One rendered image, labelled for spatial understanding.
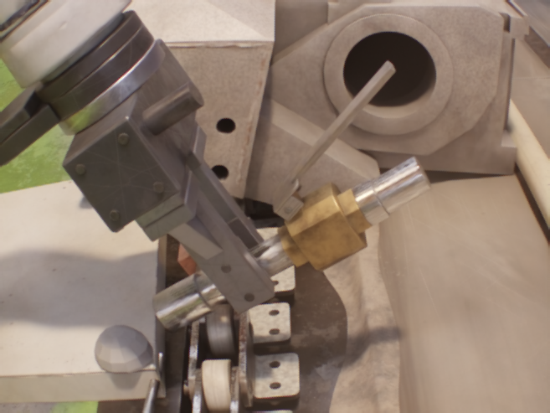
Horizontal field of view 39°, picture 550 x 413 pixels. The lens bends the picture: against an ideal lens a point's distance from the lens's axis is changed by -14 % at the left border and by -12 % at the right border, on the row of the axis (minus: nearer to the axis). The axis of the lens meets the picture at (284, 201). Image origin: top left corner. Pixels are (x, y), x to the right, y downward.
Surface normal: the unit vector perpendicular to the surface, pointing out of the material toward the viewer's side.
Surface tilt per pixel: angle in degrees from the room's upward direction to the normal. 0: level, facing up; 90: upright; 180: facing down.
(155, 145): 65
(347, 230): 90
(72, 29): 81
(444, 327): 0
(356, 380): 27
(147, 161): 90
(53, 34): 85
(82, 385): 90
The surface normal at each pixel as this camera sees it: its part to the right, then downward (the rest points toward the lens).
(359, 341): -0.70, -0.63
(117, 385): 0.09, 0.47
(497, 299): -0.12, -0.87
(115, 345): -0.10, -0.54
